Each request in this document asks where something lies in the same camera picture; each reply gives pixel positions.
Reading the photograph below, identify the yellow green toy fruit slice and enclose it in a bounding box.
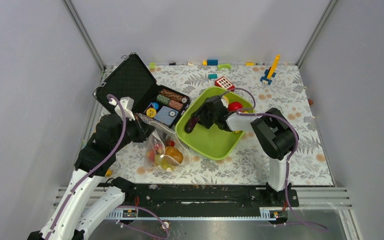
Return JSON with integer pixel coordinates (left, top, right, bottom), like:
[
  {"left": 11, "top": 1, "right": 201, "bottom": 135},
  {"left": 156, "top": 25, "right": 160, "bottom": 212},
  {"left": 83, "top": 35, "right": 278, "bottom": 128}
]
[{"left": 154, "top": 155, "right": 175, "bottom": 172}]

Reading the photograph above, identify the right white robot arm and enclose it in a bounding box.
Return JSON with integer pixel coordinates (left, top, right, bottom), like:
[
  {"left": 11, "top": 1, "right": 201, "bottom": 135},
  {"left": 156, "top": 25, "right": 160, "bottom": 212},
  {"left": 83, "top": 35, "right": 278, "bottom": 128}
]
[{"left": 185, "top": 95, "right": 299, "bottom": 206}]

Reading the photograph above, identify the purple toy eggplant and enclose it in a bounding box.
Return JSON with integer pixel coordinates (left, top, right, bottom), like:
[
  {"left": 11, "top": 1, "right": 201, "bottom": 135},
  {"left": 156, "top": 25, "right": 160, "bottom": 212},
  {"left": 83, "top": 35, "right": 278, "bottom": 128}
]
[{"left": 184, "top": 110, "right": 200, "bottom": 134}]

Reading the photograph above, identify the yellow blue block tower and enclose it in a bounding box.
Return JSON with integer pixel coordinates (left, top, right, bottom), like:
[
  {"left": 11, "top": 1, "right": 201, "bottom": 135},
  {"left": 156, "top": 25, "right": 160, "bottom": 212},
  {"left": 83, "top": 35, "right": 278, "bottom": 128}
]
[{"left": 260, "top": 54, "right": 281, "bottom": 85}]

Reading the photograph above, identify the black poker chip case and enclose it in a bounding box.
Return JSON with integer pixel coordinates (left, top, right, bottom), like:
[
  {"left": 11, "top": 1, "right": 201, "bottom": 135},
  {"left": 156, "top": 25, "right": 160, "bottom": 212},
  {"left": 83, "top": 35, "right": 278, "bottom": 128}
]
[{"left": 93, "top": 53, "right": 191, "bottom": 128}]

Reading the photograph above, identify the green plastic tray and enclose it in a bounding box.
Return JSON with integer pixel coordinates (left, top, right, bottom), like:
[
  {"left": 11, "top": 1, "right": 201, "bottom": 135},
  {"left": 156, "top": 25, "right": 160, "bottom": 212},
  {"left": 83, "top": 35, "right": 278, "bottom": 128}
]
[{"left": 175, "top": 86, "right": 245, "bottom": 160}]

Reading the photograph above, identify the clear zip top bag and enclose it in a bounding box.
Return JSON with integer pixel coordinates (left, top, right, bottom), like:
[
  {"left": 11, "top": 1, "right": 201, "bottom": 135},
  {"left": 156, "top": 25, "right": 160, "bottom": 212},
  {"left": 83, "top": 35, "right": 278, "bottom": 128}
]
[{"left": 144, "top": 120, "right": 191, "bottom": 173}]

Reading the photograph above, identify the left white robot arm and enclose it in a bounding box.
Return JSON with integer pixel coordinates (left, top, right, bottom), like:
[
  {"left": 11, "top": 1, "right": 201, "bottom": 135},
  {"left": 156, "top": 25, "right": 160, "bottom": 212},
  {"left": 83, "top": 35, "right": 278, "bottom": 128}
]
[{"left": 28, "top": 114, "right": 155, "bottom": 240}]

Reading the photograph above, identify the green arch block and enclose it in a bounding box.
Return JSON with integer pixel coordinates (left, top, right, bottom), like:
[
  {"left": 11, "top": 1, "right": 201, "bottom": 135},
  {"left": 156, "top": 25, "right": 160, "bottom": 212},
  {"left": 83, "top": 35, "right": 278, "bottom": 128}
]
[{"left": 217, "top": 63, "right": 232, "bottom": 71}]

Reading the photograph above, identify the red lychee bunch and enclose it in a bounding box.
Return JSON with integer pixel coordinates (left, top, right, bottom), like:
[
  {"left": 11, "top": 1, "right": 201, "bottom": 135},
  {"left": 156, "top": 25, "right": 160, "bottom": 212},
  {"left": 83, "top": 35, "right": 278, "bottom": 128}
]
[{"left": 145, "top": 138, "right": 175, "bottom": 166}]

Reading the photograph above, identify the red toy apple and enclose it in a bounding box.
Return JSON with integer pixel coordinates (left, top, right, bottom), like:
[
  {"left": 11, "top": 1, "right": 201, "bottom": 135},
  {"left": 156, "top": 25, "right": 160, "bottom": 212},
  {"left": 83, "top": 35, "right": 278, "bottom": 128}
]
[{"left": 227, "top": 101, "right": 243, "bottom": 112}]

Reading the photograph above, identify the light green cube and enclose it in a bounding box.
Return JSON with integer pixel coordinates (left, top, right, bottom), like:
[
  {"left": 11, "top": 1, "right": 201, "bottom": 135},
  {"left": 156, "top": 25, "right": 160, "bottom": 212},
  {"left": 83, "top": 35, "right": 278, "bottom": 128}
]
[{"left": 149, "top": 62, "right": 156, "bottom": 70}]

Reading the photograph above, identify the red white toy block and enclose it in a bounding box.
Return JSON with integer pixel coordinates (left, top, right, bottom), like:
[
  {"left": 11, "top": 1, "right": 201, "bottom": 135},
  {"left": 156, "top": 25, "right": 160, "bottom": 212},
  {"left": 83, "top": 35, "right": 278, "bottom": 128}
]
[{"left": 214, "top": 76, "right": 235, "bottom": 91}]

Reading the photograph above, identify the small yellow block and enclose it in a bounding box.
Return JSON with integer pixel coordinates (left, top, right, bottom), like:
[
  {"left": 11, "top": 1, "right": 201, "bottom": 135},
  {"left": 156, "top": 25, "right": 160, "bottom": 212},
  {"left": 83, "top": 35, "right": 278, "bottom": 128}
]
[{"left": 105, "top": 169, "right": 113, "bottom": 178}]

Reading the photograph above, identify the blue lego brick back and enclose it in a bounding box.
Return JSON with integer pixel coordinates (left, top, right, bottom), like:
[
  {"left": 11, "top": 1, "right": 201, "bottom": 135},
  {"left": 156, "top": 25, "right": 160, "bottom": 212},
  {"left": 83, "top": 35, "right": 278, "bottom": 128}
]
[{"left": 206, "top": 59, "right": 219, "bottom": 66}]

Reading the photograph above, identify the blue playing card deck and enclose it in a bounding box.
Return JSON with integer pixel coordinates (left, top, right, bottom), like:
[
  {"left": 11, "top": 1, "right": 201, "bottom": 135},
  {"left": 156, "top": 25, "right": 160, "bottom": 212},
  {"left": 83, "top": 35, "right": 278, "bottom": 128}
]
[{"left": 153, "top": 106, "right": 179, "bottom": 126}]

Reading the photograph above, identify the teal small block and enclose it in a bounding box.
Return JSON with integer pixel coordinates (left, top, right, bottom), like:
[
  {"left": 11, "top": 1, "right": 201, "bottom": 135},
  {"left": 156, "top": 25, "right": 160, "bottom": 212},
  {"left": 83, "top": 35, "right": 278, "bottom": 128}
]
[{"left": 208, "top": 73, "right": 218, "bottom": 79}]

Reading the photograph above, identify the brown toy fruit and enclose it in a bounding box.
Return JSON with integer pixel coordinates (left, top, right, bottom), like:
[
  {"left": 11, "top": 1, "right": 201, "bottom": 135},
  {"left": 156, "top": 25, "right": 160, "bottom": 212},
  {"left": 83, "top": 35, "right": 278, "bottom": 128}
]
[{"left": 164, "top": 146, "right": 184, "bottom": 165}]

